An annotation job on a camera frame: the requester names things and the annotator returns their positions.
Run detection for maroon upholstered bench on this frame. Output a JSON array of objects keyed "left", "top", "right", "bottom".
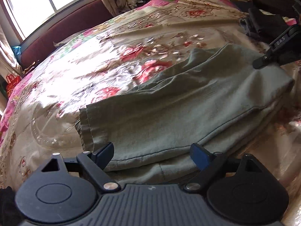
[{"left": 20, "top": 0, "right": 113, "bottom": 68}]

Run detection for blue plastic bag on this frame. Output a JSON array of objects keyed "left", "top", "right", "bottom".
[{"left": 11, "top": 46, "right": 21, "bottom": 58}]

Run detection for window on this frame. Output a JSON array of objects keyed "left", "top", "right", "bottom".
[{"left": 1, "top": 0, "right": 95, "bottom": 40}]

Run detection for red gift bag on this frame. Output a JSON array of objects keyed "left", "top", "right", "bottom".
[{"left": 6, "top": 74, "right": 21, "bottom": 97}]

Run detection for beige curtain left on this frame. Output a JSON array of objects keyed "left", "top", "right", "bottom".
[{"left": 0, "top": 26, "right": 22, "bottom": 83}]

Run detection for dark clothes pile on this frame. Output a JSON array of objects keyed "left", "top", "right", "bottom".
[{"left": 239, "top": 8, "right": 288, "bottom": 41}]

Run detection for grey-green pants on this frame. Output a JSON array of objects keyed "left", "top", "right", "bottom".
[{"left": 75, "top": 44, "right": 294, "bottom": 184}]

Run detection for floral satin bedspread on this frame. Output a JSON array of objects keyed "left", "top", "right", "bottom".
[{"left": 1, "top": 0, "right": 300, "bottom": 225}]

